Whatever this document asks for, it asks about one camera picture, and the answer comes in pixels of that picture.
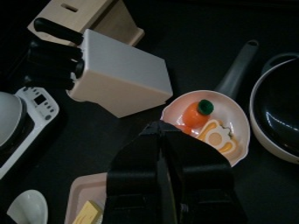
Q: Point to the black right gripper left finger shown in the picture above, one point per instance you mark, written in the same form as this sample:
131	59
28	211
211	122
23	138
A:
132	175

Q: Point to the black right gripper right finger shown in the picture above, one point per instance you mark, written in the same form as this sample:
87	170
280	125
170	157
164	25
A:
202	178

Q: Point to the pink plate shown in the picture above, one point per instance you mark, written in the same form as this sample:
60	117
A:
87	192

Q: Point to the toy fried egg half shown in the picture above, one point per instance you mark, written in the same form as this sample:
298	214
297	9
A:
218	137

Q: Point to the yellow toy butter block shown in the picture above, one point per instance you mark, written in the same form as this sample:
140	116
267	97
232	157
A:
88	213

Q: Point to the orange toy tomato green stem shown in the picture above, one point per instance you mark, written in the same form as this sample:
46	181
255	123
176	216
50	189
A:
198	114

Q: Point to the white spoon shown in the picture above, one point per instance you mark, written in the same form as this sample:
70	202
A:
28	208

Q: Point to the white pot dark inside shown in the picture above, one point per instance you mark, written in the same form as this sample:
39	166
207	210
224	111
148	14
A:
278	108

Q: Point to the white toy induction cooker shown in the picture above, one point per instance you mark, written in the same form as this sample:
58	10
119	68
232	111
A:
32	122

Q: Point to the white knife block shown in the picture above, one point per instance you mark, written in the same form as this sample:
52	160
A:
124	78

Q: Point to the light wooden knife block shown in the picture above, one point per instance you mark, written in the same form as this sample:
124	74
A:
91	20

